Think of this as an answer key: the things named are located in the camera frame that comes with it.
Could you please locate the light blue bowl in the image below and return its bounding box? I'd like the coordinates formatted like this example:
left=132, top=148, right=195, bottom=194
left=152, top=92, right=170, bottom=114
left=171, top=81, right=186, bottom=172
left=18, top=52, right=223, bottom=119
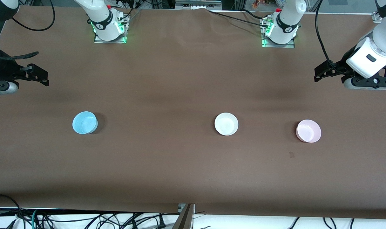
left=72, top=111, right=98, bottom=135

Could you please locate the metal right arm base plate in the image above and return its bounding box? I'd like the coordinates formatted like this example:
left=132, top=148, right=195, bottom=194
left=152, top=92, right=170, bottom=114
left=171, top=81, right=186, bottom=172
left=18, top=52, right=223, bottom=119
left=94, top=14, right=128, bottom=44

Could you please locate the black cable tangle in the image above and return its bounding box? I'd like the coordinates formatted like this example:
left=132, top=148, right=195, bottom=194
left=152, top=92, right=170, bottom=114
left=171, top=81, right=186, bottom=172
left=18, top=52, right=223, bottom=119
left=37, top=212, right=180, bottom=229

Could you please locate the black looped cable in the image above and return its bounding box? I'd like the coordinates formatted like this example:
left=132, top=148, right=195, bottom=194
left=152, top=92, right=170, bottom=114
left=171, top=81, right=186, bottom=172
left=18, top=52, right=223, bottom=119
left=0, top=193, right=25, bottom=229

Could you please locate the grey metal post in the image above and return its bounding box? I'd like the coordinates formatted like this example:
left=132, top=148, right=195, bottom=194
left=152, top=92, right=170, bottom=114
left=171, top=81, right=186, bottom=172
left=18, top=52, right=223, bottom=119
left=174, top=204, right=196, bottom=229

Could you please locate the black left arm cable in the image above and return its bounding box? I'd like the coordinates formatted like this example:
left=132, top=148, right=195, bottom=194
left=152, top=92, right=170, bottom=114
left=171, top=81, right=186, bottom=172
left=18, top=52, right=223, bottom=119
left=315, top=0, right=337, bottom=67

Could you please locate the pink bowl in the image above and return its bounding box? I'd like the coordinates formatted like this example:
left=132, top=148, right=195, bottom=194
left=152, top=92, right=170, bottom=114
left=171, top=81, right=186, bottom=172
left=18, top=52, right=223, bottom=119
left=296, top=119, right=322, bottom=143

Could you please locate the long black table cable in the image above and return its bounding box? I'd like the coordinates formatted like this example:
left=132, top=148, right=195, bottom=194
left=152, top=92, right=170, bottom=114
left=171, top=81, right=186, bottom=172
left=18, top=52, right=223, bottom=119
left=208, top=10, right=270, bottom=28

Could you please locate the brown table cover sheet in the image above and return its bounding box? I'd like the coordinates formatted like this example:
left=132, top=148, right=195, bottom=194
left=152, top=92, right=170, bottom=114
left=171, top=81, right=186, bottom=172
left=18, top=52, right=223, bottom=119
left=0, top=6, right=386, bottom=220

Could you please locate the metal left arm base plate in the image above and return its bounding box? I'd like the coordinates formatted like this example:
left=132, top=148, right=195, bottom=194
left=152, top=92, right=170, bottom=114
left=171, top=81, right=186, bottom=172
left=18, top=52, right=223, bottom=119
left=261, top=17, right=295, bottom=49

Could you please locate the white bowl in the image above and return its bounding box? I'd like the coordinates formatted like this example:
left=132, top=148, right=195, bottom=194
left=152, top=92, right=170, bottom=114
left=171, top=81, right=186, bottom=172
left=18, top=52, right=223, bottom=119
left=214, top=113, right=239, bottom=136

